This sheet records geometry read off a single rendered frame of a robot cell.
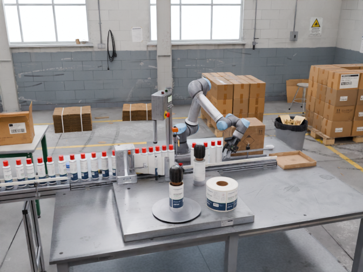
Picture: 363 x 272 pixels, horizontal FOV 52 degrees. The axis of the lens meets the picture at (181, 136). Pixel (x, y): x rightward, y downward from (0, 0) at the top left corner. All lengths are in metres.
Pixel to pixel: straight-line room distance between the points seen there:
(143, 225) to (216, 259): 0.99
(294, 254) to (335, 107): 3.35
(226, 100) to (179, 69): 2.31
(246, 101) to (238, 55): 2.35
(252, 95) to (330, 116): 1.25
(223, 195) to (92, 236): 0.81
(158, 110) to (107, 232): 0.97
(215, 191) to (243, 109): 4.06
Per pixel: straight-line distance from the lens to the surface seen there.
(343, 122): 6.31
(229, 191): 2.33
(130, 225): 2.26
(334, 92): 6.12
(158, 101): 2.74
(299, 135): 5.16
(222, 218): 2.32
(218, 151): 2.97
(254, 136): 3.29
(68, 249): 2.23
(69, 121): 6.74
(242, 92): 6.20
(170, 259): 3.07
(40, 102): 8.43
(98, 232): 2.33
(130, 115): 7.18
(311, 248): 3.35
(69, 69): 8.18
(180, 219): 2.27
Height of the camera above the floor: 2.09
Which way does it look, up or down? 19 degrees down
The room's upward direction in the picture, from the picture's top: straight up
